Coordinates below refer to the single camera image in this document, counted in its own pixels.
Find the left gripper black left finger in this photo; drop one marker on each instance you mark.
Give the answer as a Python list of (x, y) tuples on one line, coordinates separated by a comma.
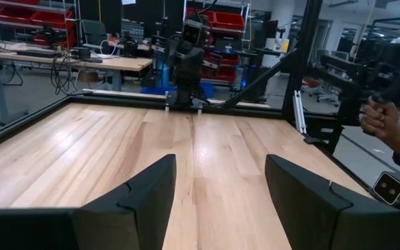
[(141, 212)]

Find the silver aluminium bracket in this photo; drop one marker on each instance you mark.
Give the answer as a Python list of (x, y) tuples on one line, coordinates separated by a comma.
[(299, 111)]

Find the wooden workbench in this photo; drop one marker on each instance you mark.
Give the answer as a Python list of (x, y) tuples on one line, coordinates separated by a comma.
[(123, 63)]

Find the metal rack with red bins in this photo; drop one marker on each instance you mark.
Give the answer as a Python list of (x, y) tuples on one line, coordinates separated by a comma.
[(47, 17), (227, 21)]

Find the dark office chair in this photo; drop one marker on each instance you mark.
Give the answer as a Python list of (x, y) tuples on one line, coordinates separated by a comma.
[(94, 33)]

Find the blue plastic bin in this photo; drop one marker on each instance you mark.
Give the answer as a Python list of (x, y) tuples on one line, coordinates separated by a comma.
[(162, 81)]

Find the black aluminium table frame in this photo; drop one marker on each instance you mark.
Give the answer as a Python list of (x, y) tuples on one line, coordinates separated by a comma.
[(304, 52)]

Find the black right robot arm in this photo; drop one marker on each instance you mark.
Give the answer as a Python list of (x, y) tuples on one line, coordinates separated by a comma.
[(186, 87)]

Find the small table-level camera box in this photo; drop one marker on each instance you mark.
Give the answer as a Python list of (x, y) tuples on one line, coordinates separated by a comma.
[(389, 187)]

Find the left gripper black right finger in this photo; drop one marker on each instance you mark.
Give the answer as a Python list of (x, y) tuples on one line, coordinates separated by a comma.
[(318, 212)]

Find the person's hand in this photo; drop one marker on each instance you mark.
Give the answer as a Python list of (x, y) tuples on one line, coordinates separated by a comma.
[(380, 119)]

